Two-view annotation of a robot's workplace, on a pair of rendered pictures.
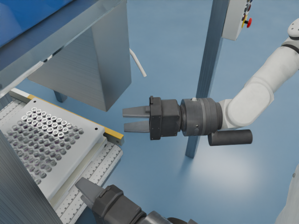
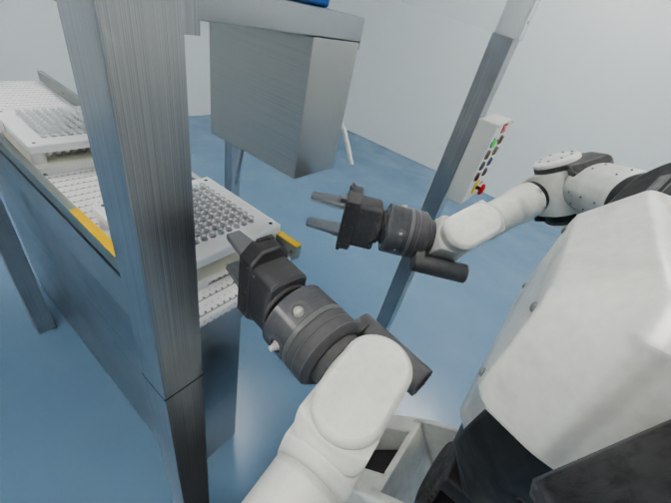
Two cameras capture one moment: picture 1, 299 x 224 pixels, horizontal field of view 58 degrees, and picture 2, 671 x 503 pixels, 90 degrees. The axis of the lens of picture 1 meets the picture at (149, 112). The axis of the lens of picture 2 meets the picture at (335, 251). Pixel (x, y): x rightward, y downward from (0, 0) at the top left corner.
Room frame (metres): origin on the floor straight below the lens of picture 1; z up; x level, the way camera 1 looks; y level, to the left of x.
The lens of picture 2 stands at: (-0.12, -0.02, 1.36)
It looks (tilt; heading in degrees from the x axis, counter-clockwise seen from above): 36 degrees down; 2
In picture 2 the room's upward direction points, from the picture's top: 14 degrees clockwise
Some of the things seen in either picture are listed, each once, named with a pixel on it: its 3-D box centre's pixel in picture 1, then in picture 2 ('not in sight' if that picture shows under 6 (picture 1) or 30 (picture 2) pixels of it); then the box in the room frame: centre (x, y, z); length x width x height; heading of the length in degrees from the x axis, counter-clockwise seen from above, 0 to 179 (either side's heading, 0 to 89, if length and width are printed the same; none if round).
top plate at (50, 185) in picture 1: (37, 145); (191, 219); (0.39, 0.28, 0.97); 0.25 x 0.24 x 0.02; 152
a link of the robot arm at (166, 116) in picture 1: (175, 117); (374, 224); (0.41, -0.06, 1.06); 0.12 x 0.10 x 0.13; 94
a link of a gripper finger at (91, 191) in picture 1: (90, 190); (246, 244); (0.22, 0.10, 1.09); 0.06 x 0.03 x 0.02; 54
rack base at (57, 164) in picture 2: not in sight; (75, 144); (0.64, 0.75, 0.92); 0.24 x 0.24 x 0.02; 61
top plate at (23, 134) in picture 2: not in sight; (70, 126); (0.64, 0.75, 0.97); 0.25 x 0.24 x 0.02; 151
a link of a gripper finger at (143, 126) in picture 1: (137, 128); (323, 227); (0.40, 0.03, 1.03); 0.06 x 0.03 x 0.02; 94
